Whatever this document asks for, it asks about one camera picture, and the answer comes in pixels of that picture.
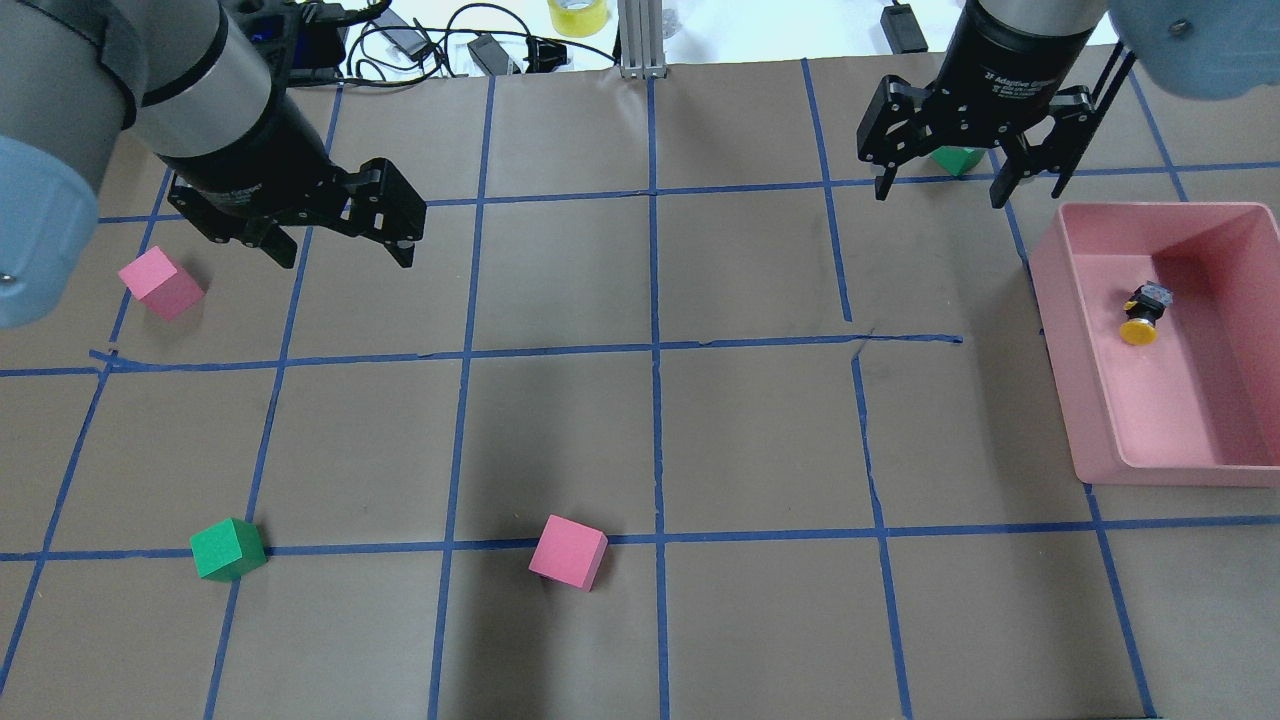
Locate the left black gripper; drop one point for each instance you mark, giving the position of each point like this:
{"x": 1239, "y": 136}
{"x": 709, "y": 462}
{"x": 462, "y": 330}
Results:
{"x": 262, "y": 150}

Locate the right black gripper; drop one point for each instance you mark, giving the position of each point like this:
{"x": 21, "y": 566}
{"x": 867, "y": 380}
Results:
{"x": 1003, "y": 52}

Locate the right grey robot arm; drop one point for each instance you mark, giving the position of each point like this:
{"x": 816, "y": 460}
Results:
{"x": 1203, "y": 50}

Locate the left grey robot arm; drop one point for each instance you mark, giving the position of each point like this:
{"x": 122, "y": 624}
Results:
{"x": 203, "y": 85}

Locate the green cube near bin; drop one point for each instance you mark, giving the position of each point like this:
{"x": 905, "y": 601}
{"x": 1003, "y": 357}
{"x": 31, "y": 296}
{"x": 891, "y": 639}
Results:
{"x": 957, "y": 161}

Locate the pink cube far left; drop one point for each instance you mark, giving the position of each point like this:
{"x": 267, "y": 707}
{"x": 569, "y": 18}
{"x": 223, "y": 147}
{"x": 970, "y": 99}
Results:
{"x": 164, "y": 286}

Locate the pink cube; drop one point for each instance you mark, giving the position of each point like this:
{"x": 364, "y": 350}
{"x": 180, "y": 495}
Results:
{"x": 164, "y": 286}
{"x": 569, "y": 553}

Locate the black power adapter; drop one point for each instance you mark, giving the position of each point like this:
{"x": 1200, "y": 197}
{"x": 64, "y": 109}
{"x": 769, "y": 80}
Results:
{"x": 491, "y": 57}

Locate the pink plastic bin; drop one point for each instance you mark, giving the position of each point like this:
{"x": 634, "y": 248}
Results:
{"x": 1200, "y": 406}

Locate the yellow tape roll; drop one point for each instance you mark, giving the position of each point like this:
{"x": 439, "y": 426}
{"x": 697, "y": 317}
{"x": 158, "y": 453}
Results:
{"x": 578, "y": 19}

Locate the green cube near left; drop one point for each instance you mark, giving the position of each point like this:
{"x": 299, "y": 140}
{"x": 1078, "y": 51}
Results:
{"x": 227, "y": 550}

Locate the pink cube centre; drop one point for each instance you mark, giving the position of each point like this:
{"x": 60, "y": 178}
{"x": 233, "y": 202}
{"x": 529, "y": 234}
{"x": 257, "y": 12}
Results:
{"x": 569, "y": 553}

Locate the aluminium frame post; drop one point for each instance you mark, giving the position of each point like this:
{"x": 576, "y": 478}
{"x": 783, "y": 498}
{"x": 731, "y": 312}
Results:
{"x": 641, "y": 40}

